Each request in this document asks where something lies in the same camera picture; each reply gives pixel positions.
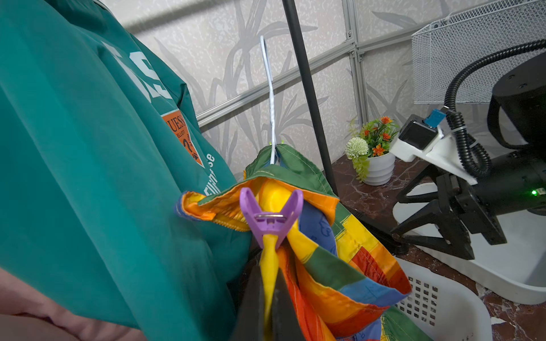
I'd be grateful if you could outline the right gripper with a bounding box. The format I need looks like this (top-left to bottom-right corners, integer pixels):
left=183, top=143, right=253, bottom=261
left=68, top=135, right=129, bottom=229
left=390, top=163, right=508, bottom=261

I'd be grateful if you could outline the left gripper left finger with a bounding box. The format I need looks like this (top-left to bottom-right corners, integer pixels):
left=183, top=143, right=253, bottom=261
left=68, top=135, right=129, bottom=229
left=230, top=265, right=265, bottom=341

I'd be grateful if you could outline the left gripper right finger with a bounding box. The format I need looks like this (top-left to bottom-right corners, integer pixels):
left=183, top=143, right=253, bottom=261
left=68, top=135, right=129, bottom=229
left=271, top=270, right=305, bottom=341

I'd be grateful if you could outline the rainbow striped jacket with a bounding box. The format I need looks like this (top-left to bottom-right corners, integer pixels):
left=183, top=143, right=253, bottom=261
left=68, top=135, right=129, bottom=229
left=176, top=144, right=427, bottom=340

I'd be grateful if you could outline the purple clothespin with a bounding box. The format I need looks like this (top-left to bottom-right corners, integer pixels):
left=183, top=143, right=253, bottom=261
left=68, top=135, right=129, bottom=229
left=240, top=188, right=304, bottom=249

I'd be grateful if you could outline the white hanger of rainbow jacket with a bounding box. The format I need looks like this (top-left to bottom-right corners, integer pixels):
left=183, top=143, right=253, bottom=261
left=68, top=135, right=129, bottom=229
left=260, top=36, right=277, bottom=165

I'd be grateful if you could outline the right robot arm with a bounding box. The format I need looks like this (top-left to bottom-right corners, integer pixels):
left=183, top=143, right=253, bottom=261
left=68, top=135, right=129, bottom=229
left=390, top=39, right=545, bottom=260

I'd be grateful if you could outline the black clothes rack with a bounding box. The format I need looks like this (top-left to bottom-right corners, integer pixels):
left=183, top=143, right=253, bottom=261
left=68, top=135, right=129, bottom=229
left=282, top=0, right=409, bottom=257

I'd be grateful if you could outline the potted artificial flower plant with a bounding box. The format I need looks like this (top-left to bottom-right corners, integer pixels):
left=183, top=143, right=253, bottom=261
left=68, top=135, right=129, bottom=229
left=345, top=116, right=400, bottom=186

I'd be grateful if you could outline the white perforated laundry basket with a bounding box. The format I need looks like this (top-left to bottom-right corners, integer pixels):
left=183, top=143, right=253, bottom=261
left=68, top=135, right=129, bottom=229
left=396, top=259, right=493, bottom=341

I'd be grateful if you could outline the white plastic tray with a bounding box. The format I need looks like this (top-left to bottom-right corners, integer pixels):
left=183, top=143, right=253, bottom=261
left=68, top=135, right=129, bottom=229
left=392, top=182, right=546, bottom=305

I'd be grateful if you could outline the pink jacket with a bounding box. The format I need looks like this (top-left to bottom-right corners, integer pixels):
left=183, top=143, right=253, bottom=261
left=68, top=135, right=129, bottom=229
left=1, top=270, right=146, bottom=340

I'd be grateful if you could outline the teal green jacket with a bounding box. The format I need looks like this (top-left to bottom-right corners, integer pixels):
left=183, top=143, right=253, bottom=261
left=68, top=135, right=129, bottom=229
left=1, top=1, right=250, bottom=340

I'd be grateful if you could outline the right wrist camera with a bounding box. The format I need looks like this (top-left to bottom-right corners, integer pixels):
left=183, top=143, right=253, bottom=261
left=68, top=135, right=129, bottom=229
left=390, top=107, right=478, bottom=185

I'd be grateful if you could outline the white wire mesh basket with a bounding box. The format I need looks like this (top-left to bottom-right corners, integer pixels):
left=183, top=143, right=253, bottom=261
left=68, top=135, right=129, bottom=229
left=412, top=1, right=545, bottom=105

